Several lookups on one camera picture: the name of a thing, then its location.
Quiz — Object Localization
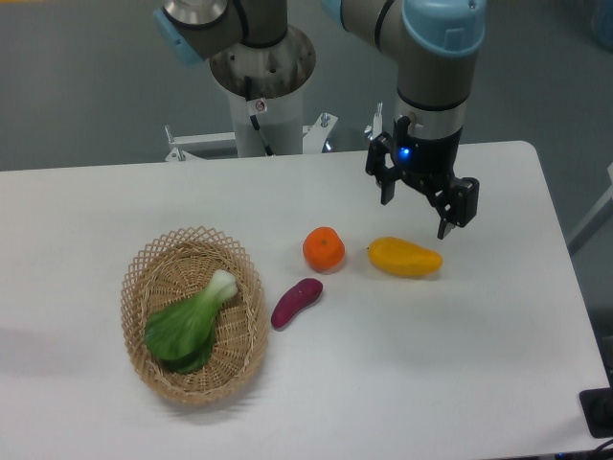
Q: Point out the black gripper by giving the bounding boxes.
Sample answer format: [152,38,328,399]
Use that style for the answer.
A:
[365,116,480,240]

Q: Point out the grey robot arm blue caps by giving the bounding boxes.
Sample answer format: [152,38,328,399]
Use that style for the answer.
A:
[153,1,486,237]

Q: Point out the woven wicker basket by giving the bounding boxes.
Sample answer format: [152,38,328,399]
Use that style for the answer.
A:
[121,227,269,405]

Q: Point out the green bok choy vegetable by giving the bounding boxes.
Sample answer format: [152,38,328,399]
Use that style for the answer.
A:
[145,269,238,375]

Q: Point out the yellow mango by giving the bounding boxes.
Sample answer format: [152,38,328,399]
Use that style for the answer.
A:
[367,237,443,277]

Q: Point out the orange tangerine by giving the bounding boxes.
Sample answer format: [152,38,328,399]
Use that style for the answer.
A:
[303,226,345,272]

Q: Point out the purple sweet potato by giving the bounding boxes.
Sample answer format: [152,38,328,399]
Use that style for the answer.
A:
[271,278,324,330]

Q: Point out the black device at table edge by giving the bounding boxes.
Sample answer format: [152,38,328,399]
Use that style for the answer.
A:
[579,387,612,439]

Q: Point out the black cable on pedestal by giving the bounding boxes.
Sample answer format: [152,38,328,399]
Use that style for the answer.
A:
[243,75,276,157]

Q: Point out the white frame at right edge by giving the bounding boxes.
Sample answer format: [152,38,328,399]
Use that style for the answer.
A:
[566,165,612,257]

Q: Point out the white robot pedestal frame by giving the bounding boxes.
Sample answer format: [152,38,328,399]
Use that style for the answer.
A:
[164,90,384,162]

